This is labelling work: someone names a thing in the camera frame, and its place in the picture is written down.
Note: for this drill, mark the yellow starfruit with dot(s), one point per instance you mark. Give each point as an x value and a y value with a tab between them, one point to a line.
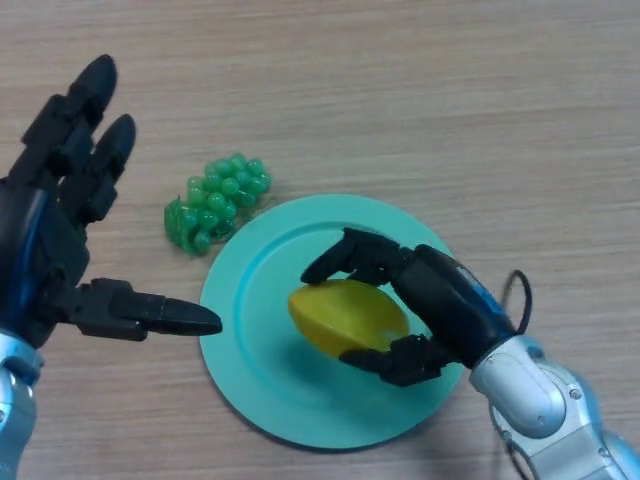
345	315

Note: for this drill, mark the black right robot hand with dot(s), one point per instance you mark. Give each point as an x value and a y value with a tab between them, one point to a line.
450	305

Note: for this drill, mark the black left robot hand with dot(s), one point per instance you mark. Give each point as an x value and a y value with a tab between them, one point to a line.
30	240

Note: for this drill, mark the green round plate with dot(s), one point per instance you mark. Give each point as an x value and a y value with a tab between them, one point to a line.
260	360

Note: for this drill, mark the green grape bunch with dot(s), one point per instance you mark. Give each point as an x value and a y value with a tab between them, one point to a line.
220	200

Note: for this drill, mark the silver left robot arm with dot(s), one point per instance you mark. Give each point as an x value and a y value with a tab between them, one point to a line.
15	400

